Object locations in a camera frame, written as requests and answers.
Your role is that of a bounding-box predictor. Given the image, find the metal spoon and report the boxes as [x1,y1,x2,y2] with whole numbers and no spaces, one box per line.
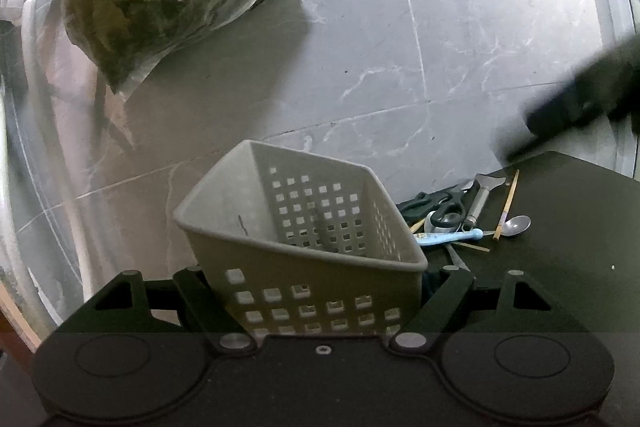
[491,216,532,239]

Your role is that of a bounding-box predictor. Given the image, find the wooden chopstick with purple band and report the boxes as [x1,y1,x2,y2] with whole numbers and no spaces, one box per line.
[492,169,520,241]

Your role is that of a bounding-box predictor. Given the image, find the blue cartoon handle spoon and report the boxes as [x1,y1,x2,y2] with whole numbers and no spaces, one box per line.
[413,229,484,246]

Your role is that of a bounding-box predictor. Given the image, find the dark green kitchen scissors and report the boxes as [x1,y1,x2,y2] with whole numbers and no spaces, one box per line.
[397,188,466,227]

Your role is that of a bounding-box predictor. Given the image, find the steel handle peeler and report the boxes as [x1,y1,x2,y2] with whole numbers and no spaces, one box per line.
[461,173,506,232]

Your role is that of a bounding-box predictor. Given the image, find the white perforated utensil basket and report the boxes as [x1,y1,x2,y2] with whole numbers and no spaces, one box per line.
[174,141,427,339]

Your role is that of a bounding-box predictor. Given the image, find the white water hose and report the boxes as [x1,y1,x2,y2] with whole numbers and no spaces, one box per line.
[19,0,97,303]

